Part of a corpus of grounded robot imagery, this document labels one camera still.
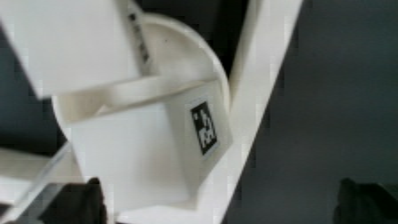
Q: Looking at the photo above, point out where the white round stool seat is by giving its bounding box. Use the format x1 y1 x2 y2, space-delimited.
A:
51 13 231 136

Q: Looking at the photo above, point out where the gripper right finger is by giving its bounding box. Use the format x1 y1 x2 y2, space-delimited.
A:
332 178 398 224

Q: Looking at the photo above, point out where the white U-shaped obstacle fence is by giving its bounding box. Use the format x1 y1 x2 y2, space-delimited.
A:
0 0 305 224

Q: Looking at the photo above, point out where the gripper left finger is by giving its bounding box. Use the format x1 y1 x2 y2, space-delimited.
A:
0 176 110 224

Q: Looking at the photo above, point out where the white stool leg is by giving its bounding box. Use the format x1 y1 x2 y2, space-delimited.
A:
71 81 231 212
0 0 152 98

